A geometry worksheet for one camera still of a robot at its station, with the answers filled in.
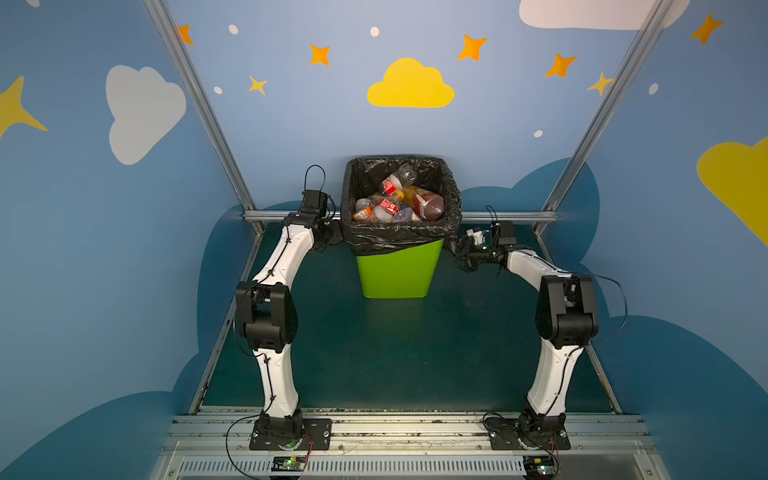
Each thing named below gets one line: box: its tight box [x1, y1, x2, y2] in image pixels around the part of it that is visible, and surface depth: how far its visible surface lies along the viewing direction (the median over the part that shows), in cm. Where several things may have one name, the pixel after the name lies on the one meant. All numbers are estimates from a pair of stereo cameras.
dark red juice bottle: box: [403, 186, 445, 221], surface depth 83 cm
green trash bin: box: [356, 239, 444, 298], surface depth 95 cm
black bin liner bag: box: [340, 154, 462, 257], surface depth 80 cm
